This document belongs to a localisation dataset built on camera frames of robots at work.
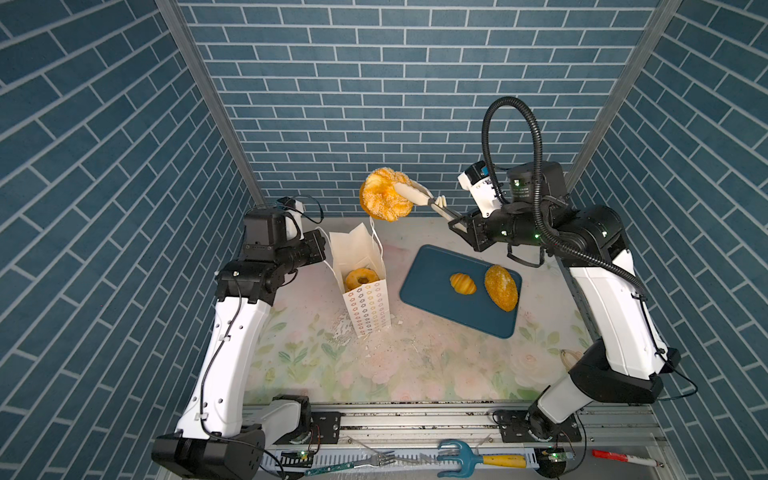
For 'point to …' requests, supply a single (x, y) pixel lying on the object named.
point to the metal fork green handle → (382, 458)
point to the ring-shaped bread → (352, 277)
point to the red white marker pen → (628, 458)
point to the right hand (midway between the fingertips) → (450, 217)
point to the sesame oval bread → (501, 287)
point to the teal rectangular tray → (427, 287)
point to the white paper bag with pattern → (352, 248)
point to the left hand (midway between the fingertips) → (327, 238)
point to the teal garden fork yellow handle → (469, 461)
